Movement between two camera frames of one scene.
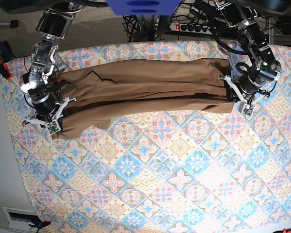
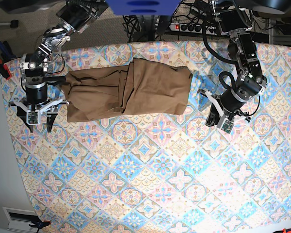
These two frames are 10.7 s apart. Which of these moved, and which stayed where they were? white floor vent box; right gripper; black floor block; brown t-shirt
Moved: right gripper; brown t-shirt
Stayed: white floor vent box; black floor block
